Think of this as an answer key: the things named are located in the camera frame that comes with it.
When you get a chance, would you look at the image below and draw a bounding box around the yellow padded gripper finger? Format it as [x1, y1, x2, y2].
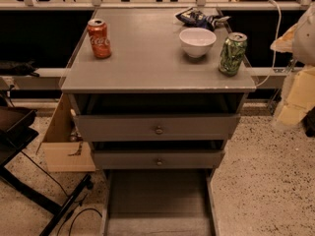
[274, 66, 315, 128]

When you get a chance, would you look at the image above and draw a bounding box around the grey bottom drawer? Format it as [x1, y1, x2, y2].
[99, 169, 219, 236]

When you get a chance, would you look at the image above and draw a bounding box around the grey drawer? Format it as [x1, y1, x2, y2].
[93, 149, 224, 169]
[74, 114, 240, 142]
[99, 169, 219, 236]

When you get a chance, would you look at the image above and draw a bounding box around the grey top drawer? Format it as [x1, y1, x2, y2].
[74, 114, 240, 142]

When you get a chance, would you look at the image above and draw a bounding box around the grey drawer cabinet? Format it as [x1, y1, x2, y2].
[59, 7, 257, 236]

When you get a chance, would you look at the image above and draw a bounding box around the grey middle drawer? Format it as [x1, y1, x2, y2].
[93, 149, 224, 169]

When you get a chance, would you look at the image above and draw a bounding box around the green soda can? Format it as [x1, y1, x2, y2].
[219, 32, 247, 77]

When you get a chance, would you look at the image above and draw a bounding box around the white ceramic bowl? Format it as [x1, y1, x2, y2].
[179, 28, 217, 58]

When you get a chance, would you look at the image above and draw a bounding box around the blue chip bag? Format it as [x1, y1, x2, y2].
[175, 8, 229, 31]

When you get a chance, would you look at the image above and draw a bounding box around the orange soda can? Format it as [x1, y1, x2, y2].
[88, 19, 111, 58]

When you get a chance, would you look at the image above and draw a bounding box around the cardboard box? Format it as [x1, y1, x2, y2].
[40, 94, 95, 172]

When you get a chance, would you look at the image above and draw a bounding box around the black stand base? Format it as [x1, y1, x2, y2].
[0, 106, 95, 236]

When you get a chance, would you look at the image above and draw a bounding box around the white cable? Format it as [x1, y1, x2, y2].
[255, 0, 284, 89]

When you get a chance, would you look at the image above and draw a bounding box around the black floor cable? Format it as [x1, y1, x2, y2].
[21, 150, 104, 236]

